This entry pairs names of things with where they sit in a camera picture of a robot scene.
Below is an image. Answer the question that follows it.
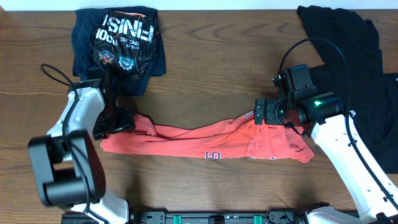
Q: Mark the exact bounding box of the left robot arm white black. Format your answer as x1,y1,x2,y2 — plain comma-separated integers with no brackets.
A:
27,78,135,223

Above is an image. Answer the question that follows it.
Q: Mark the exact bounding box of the black garment pile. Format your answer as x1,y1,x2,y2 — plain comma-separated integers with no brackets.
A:
297,6,397,174

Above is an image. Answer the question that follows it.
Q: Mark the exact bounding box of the red-orange t-shirt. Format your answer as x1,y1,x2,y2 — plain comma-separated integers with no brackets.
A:
100,111,314,163

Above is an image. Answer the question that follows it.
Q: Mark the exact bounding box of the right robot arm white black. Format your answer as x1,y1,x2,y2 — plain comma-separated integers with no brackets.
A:
254,93,397,223

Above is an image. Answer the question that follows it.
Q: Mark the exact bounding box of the folded navy printed t-shirt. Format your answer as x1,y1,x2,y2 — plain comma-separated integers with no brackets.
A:
72,6,166,96

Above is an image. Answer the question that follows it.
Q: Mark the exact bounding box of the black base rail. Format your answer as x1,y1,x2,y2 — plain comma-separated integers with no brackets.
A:
60,203,358,224

